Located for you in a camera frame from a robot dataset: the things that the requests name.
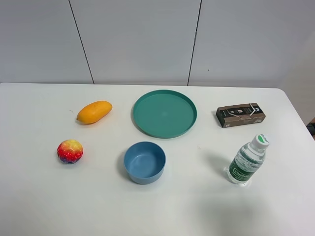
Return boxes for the yellow mango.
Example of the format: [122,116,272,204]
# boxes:
[76,101,113,124]

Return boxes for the teal round plate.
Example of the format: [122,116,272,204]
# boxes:
[131,89,197,139]

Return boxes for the blue bowl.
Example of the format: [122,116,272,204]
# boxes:
[124,142,166,185]

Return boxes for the brown carton box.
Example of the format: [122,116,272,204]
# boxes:
[216,103,266,128]

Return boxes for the multicolour bumpy ball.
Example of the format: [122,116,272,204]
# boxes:
[57,139,83,164]

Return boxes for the clear water bottle green label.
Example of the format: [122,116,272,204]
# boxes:
[227,134,270,184]

